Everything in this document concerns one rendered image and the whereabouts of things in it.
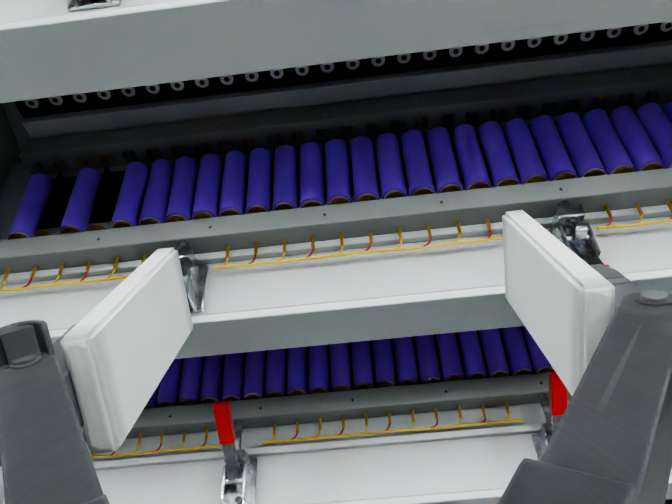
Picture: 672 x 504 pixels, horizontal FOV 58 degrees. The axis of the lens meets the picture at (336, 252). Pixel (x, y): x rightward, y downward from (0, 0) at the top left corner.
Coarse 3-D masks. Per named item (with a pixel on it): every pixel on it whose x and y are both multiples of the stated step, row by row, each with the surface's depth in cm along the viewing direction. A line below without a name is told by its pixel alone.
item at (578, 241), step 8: (576, 232) 38; (584, 232) 38; (576, 240) 39; (584, 240) 39; (576, 248) 38; (584, 248) 38; (592, 248) 38; (584, 256) 37; (592, 256) 37; (592, 264) 37
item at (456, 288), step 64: (512, 64) 49; (576, 64) 49; (640, 64) 49; (64, 128) 52; (0, 192) 52; (384, 256) 43; (448, 256) 42; (640, 256) 40; (0, 320) 43; (64, 320) 42; (192, 320) 41; (256, 320) 41; (320, 320) 41; (384, 320) 42; (448, 320) 42; (512, 320) 42
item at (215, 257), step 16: (656, 208) 42; (480, 224) 43; (496, 224) 43; (544, 224) 42; (336, 240) 43; (352, 240) 43; (368, 240) 43; (384, 240) 43; (416, 240) 43; (208, 256) 44; (224, 256) 44; (240, 256) 44; (256, 256) 44; (272, 256) 44; (48, 272) 44; (64, 272) 44; (80, 272) 44; (96, 272) 44
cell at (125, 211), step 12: (132, 168) 49; (144, 168) 49; (132, 180) 48; (144, 180) 49; (120, 192) 47; (132, 192) 47; (144, 192) 49; (120, 204) 46; (132, 204) 46; (120, 216) 45; (132, 216) 46
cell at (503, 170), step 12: (480, 132) 48; (492, 132) 47; (492, 144) 46; (504, 144) 46; (492, 156) 45; (504, 156) 45; (492, 168) 45; (504, 168) 44; (492, 180) 45; (504, 180) 44; (516, 180) 44
